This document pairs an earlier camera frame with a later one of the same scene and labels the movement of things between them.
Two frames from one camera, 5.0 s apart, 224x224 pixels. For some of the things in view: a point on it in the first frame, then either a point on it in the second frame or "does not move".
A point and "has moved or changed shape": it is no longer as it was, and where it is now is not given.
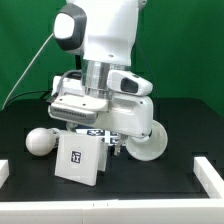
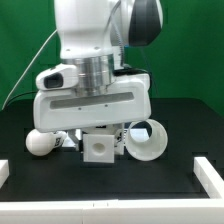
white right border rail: (208, 177) does not move
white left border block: (4, 172) does not move
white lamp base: (80, 158) has moved or changed shape
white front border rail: (116, 211) does not move
